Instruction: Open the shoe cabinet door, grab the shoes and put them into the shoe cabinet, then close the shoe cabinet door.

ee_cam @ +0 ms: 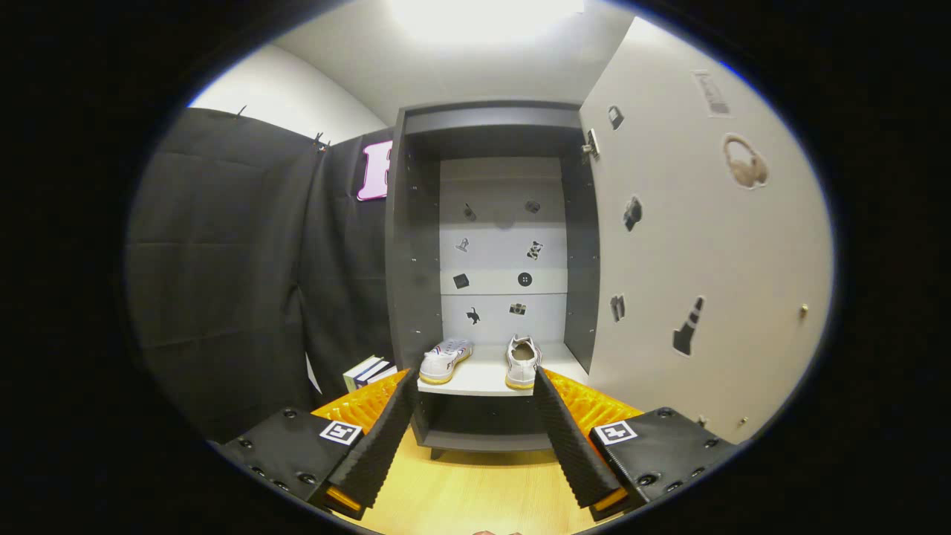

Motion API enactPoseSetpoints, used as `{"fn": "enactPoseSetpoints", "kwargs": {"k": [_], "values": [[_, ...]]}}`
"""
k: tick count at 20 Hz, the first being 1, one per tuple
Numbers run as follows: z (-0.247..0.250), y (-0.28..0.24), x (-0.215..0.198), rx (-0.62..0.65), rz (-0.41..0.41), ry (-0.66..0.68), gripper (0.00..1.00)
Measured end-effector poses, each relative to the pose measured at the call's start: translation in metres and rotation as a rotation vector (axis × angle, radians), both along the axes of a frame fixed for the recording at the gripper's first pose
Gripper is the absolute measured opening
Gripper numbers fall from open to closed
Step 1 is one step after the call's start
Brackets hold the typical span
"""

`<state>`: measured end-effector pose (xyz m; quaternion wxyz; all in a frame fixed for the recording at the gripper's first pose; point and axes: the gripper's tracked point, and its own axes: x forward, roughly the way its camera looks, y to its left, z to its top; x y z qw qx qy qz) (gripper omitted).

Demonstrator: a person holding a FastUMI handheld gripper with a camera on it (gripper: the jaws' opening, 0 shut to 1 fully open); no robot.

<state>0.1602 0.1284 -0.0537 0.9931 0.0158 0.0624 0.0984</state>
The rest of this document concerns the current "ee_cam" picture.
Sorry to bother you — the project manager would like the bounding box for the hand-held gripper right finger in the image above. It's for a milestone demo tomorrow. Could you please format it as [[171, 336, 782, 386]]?
[[532, 366, 744, 523]]

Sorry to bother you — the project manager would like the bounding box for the ceiling light panel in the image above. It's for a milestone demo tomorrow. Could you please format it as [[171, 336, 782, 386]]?
[[389, 0, 588, 47]]

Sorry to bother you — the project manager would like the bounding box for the black backdrop cloth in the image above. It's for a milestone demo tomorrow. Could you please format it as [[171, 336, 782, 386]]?
[[124, 106, 395, 444]]

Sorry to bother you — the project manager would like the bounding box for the white canvas shoe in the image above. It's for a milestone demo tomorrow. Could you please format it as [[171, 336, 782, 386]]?
[[418, 337, 475, 386], [504, 334, 544, 391]]

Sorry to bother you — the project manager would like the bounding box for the blue spine book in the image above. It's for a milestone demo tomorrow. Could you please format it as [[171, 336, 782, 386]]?
[[354, 360, 392, 389]]

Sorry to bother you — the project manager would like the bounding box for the green spine book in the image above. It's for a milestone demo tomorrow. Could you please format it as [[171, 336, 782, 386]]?
[[343, 355, 380, 393]]

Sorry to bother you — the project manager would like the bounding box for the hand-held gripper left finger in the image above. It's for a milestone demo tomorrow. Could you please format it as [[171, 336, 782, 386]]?
[[210, 368, 419, 521]]

